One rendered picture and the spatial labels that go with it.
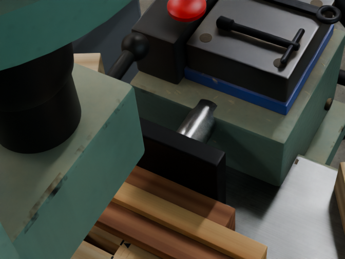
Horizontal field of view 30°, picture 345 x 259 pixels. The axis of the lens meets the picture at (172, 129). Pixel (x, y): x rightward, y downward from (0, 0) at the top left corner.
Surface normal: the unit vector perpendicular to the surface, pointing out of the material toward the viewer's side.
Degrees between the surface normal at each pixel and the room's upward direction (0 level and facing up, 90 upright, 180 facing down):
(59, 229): 90
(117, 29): 90
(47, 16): 90
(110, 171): 90
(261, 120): 0
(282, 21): 0
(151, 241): 0
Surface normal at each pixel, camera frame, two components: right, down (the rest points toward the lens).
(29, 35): 0.45, 0.69
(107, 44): 0.83, 0.40
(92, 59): -0.07, -0.61
